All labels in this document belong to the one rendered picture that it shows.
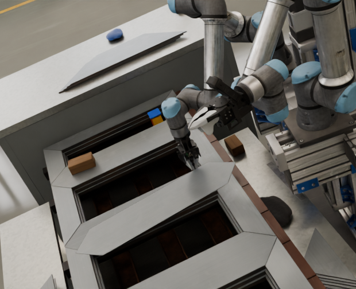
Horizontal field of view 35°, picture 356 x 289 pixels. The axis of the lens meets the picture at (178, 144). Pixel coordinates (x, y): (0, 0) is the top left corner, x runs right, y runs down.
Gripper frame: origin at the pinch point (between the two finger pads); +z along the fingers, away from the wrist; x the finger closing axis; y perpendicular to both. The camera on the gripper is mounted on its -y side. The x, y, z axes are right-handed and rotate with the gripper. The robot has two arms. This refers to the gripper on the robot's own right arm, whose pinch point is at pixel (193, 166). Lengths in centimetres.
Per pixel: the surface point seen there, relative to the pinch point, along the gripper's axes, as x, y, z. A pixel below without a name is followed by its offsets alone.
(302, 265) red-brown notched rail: 14, 67, 5
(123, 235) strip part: -38.3, 19.1, 0.9
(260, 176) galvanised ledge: 26.1, 2.3, 19.7
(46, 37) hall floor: -53, -442, 87
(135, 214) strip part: -30.6, 11.1, 0.8
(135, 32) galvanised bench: 10, -113, -17
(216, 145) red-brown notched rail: 14.7, -13.2, 5.1
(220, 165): 10.0, 6.2, 0.8
